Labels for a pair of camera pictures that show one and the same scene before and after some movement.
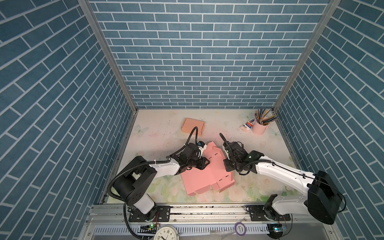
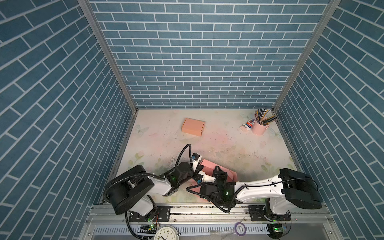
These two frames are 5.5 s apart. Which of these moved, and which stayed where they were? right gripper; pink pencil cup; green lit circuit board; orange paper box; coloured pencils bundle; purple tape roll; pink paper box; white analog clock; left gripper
Moved: left gripper; pink paper box; right gripper
Stayed: purple tape roll; white analog clock; pink pencil cup; orange paper box; green lit circuit board; coloured pencils bundle
